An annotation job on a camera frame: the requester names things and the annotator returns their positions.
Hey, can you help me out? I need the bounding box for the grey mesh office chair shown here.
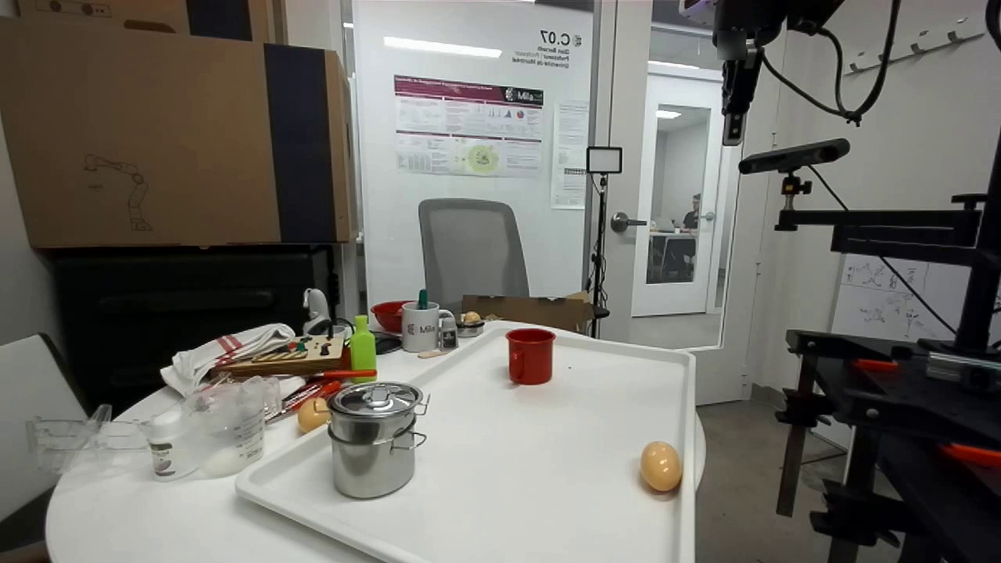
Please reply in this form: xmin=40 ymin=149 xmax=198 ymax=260
xmin=415 ymin=197 xmax=533 ymax=312

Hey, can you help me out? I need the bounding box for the small white bottle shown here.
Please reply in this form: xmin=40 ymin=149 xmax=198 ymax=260
xmin=143 ymin=408 xmax=187 ymax=482

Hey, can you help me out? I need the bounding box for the clear plastic container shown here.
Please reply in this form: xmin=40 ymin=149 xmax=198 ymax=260
xmin=174 ymin=372 xmax=284 ymax=478

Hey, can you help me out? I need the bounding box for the green plastic bottle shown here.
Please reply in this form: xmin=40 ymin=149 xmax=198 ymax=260
xmin=348 ymin=312 xmax=380 ymax=383

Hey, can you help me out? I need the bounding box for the metal strainer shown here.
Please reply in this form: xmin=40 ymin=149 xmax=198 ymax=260
xmin=454 ymin=306 xmax=490 ymax=340

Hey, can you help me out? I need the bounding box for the white spray bottle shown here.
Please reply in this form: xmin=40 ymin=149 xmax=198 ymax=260
xmin=301 ymin=283 xmax=335 ymax=338

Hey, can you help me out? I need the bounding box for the black workbench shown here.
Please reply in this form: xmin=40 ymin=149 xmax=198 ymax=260
xmin=772 ymin=326 xmax=1001 ymax=563

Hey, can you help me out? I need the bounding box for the steel pot with lid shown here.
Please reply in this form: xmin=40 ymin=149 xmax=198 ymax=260
xmin=327 ymin=377 xmax=433 ymax=503

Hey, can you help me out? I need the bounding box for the wooden board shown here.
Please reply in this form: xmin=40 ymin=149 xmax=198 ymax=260
xmin=216 ymin=330 xmax=355 ymax=381

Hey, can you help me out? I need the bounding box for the white printed mug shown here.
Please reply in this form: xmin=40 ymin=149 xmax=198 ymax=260
xmin=400 ymin=303 xmax=463 ymax=358

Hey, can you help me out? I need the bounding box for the whiteboard with scribbles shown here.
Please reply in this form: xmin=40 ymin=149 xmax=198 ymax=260
xmin=828 ymin=252 xmax=987 ymax=344

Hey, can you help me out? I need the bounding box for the clear plastic bag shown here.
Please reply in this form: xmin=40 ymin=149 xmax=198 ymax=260
xmin=26 ymin=404 xmax=161 ymax=482

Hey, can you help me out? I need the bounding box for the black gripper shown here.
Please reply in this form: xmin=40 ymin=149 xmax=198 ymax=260
xmin=715 ymin=0 xmax=792 ymax=145

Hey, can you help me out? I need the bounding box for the orange clamp handle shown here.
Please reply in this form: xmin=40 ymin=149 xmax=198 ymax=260
xmin=939 ymin=442 xmax=1001 ymax=472
xmin=848 ymin=357 xmax=906 ymax=381

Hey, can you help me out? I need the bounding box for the black stereo camera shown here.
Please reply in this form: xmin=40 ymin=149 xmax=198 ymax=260
xmin=735 ymin=135 xmax=853 ymax=177

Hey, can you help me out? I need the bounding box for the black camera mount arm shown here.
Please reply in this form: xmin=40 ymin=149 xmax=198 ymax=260
xmin=772 ymin=135 xmax=1001 ymax=357

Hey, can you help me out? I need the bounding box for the white wall hook rail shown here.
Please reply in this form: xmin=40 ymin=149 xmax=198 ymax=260
xmin=844 ymin=21 xmax=989 ymax=79

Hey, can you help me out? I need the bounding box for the white plastic tray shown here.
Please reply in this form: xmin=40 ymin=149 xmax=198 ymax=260
xmin=234 ymin=317 xmax=700 ymax=563

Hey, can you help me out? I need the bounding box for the red mug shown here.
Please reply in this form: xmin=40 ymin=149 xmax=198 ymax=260
xmin=503 ymin=326 xmax=559 ymax=388

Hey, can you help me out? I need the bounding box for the white cloth red print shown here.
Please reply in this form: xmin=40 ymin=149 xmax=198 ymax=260
xmin=158 ymin=317 xmax=301 ymax=400

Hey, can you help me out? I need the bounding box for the white paper sheet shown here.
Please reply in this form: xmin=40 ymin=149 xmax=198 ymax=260
xmin=548 ymin=96 xmax=596 ymax=212

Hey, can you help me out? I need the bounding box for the large cardboard box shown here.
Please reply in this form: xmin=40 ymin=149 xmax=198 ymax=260
xmin=0 ymin=11 xmax=359 ymax=252

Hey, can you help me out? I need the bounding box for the red bowl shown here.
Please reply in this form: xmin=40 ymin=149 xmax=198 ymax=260
xmin=368 ymin=297 xmax=413 ymax=338

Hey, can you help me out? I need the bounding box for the purple header poster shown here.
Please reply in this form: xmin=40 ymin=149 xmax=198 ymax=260
xmin=391 ymin=71 xmax=555 ymax=180

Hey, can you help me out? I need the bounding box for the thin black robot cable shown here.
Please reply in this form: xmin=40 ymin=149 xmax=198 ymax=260
xmin=760 ymin=0 xmax=906 ymax=127

